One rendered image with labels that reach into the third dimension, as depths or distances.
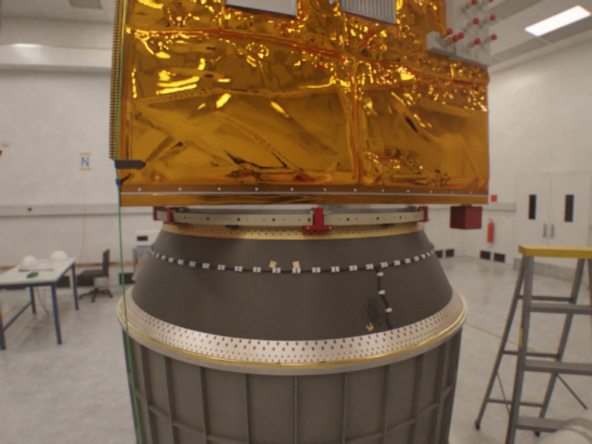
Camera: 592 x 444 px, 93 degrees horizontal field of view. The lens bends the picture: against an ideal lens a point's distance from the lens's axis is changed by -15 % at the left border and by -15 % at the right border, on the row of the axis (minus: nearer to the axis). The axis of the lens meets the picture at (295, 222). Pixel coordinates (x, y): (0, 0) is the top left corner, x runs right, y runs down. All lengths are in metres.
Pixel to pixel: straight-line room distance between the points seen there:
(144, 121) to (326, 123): 0.74
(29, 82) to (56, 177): 1.86
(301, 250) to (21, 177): 6.49
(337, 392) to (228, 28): 1.53
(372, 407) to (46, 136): 6.87
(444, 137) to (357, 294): 0.95
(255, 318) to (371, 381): 0.54
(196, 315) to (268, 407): 0.47
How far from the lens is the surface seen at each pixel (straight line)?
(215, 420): 1.55
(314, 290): 1.35
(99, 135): 7.04
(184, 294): 1.52
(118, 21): 1.61
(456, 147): 1.91
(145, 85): 1.37
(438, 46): 1.96
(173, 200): 1.34
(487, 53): 2.24
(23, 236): 7.39
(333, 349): 1.32
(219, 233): 1.51
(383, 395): 1.52
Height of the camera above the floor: 1.78
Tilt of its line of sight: 4 degrees down
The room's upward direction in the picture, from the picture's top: straight up
